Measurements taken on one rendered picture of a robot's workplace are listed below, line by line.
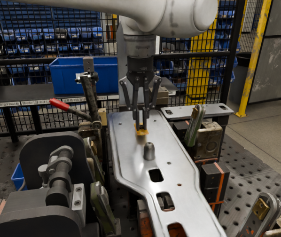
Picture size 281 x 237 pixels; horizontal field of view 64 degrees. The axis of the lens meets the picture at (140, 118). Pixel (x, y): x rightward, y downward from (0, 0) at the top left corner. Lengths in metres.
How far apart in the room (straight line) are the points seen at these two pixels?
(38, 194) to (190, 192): 0.34
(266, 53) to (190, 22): 2.96
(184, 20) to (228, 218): 0.71
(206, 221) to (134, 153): 0.28
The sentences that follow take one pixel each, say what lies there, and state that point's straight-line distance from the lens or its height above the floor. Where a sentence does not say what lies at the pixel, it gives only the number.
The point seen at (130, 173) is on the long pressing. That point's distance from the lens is 0.59.
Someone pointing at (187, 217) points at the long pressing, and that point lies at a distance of 0.51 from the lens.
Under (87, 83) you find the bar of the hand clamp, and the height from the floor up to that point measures 1.19.
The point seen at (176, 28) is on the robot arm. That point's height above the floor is 1.35.
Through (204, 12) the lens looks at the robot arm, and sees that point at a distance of 0.45.
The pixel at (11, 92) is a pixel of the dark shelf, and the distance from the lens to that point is 1.19.
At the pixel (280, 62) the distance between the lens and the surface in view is 3.65.
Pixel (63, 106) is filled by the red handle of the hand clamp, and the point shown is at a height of 1.13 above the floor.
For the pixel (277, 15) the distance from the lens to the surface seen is 3.34.
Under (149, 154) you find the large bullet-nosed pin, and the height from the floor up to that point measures 1.02.
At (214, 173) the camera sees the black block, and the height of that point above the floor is 0.99.
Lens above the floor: 1.38
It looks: 27 degrees down
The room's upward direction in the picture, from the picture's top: straight up
